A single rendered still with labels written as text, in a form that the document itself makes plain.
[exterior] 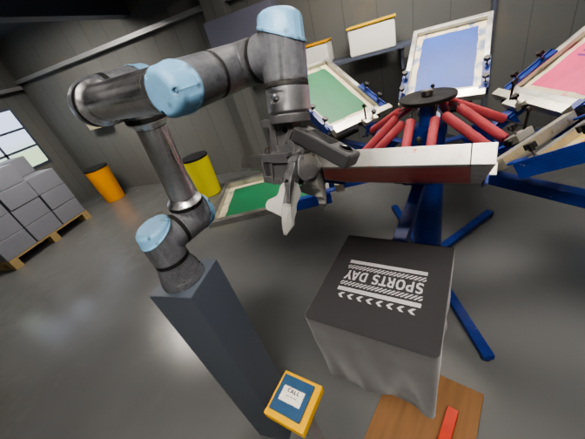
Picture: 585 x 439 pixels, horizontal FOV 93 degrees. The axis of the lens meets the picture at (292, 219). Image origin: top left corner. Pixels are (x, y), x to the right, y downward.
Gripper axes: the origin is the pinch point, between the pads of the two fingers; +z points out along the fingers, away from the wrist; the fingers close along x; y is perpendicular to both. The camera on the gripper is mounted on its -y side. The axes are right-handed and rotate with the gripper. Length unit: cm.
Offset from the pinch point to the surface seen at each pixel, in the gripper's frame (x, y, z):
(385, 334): -29, -7, 47
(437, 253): -69, -17, 35
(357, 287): -44, 8, 43
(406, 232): -84, -2, 34
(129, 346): -34, 211, 145
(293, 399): -1, 11, 54
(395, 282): -50, -5, 41
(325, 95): -191, 86, -40
